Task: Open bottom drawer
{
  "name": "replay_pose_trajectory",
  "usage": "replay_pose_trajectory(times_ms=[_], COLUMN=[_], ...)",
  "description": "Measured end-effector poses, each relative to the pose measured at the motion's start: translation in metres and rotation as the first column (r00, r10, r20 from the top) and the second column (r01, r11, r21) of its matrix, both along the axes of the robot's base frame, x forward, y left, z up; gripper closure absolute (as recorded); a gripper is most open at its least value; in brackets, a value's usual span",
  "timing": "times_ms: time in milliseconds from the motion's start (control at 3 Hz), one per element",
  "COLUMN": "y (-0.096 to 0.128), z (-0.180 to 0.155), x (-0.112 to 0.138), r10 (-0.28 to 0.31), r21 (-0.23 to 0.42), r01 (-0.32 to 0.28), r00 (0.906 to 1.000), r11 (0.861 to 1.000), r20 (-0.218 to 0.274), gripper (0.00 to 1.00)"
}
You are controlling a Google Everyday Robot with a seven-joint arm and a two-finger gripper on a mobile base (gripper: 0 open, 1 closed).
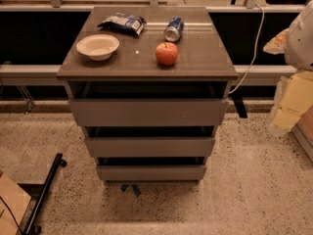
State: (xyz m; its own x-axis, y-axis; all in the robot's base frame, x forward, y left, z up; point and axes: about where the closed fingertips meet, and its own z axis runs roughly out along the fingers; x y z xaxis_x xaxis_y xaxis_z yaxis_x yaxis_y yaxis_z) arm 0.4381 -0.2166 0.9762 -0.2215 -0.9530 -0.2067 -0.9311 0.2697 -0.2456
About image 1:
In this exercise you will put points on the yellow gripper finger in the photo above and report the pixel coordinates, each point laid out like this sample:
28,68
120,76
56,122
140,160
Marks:
293,98
277,44

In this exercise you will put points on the grey bottom drawer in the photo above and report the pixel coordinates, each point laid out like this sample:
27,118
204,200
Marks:
151,169

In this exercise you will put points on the grey drawer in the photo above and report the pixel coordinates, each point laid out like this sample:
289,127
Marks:
170,141
151,169
169,103

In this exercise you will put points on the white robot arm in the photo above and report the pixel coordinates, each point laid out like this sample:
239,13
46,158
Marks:
299,42

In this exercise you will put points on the grey drawer cabinet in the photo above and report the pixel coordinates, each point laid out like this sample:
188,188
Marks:
201,55

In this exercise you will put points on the grey top drawer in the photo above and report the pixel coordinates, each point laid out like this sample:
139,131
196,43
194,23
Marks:
169,103

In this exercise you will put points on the grey middle drawer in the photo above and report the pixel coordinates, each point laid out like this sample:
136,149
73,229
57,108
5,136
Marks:
170,141

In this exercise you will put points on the cardboard box right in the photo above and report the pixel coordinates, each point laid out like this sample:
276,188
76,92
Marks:
303,132

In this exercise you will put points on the blue soda can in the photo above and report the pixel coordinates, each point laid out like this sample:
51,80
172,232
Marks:
174,29

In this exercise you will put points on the red apple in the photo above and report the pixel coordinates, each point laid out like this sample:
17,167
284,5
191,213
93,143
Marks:
166,53

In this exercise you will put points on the blue white chip bag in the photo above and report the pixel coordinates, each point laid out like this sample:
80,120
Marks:
124,23

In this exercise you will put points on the white paper bowl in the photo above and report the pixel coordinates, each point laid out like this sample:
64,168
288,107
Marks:
98,47

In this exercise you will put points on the blue tape cross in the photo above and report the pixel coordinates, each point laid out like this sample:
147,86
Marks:
135,188

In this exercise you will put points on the black wheeled stand bar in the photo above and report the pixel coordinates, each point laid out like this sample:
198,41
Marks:
31,228

